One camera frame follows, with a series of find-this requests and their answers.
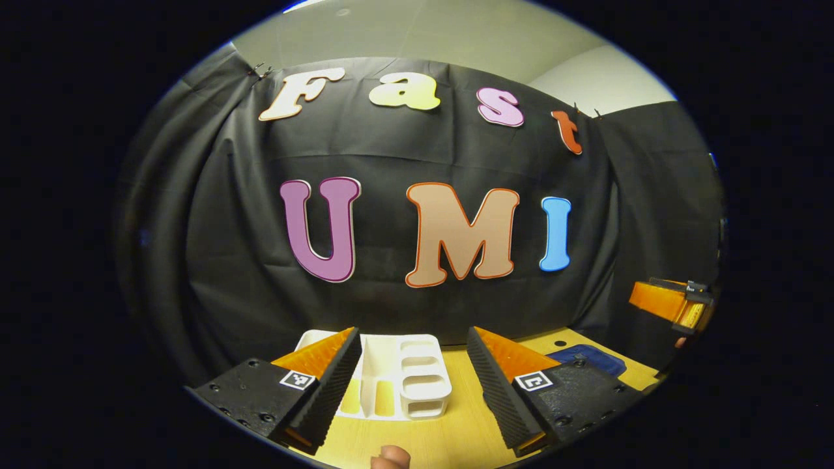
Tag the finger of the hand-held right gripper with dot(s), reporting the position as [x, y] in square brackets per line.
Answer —
[694, 318]
[658, 299]

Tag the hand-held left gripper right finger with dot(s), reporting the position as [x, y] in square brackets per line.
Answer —
[498, 397]

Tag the blue schoolbag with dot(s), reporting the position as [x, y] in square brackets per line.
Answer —
[586, 357]

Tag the black backdrop cloth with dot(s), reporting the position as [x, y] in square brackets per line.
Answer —
[391, 156]

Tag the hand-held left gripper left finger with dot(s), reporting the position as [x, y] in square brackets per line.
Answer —
[332, 391]

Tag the white bookshelf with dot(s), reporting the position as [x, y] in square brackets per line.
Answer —
[423, 378]

